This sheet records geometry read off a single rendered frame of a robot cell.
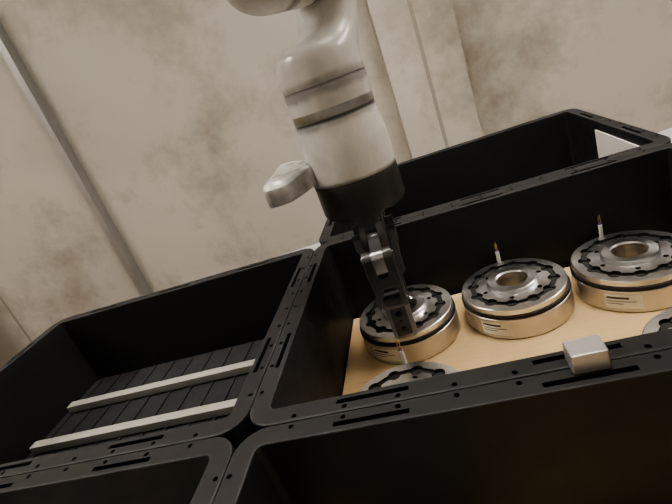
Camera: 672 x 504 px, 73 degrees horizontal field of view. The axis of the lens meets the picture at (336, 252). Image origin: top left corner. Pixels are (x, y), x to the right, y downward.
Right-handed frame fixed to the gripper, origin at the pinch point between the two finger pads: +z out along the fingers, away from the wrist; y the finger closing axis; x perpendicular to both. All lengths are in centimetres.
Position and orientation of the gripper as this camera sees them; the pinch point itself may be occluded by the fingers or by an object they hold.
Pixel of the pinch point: (399, 306)
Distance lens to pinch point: 45.2
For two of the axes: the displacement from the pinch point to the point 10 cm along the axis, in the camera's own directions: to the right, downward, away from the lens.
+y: 0.4, -3.8, 9.2
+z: 3.3, 8.8, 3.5
